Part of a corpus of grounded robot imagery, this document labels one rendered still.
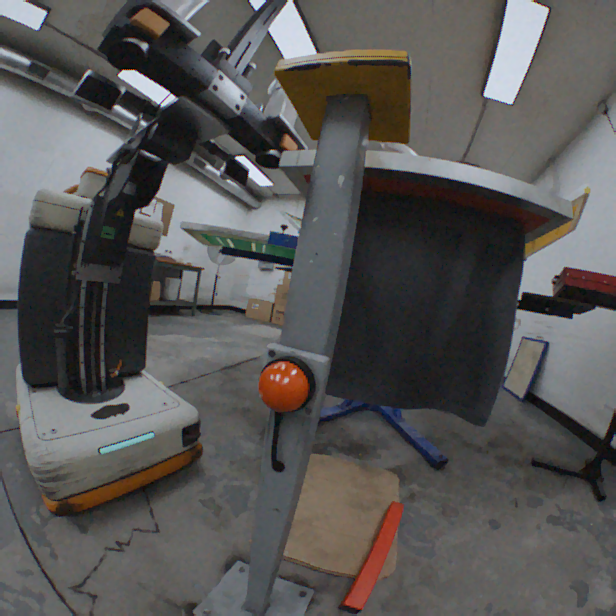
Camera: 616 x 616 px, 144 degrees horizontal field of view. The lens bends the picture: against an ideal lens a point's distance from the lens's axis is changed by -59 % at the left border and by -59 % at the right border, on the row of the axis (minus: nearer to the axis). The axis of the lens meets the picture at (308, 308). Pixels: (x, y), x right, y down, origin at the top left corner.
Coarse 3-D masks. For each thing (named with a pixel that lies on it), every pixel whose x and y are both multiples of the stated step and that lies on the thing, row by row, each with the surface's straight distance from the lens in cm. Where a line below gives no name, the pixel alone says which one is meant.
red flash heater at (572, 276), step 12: (564, 276) 145; (576, 276) 146; (588, 276) 148; (600, 276) 151; (612, 276) 154; (552, 288) 188; (564, 288) 154; (576, 288) 157; (588, 288) 147; (600, 288) 150; (612, 288) 153; (576, 300) 188; (588, 300) 189; (600, 300) 183; (612, 300) 178
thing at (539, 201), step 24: (288, 168) 50; (384, 168) 44; (408, 168) 44; (432, 168) 45; (456, 168) 46; (480, 192) 48; (504, 192) 48; (528, 192) 51; (552, 216) 55; (528, 240) 69
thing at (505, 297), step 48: (384, 240) 48; (432, 240) 49; (480, 240) 52; (384, 288) 47; (432, 288) 49; (480, 288) 52; (384, 336) 47; (432, 336) 49; (480, 336) 52; (336, 384) 52; (384, 384) 49; (432, 384) 52; (480, 384) 54
